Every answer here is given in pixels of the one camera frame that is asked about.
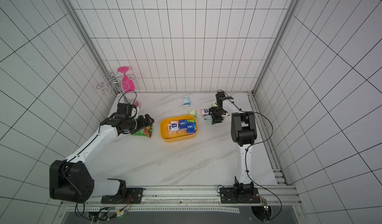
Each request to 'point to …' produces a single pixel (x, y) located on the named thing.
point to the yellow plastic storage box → (168, 138)
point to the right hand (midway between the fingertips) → (204, 115)
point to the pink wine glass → (128, 85)
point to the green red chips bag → (146, 131)
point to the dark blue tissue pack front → (183, 124)
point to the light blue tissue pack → (186, 101)
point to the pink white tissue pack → (169, 128)
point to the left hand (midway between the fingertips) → (147, 126)
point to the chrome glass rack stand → (110, 80)
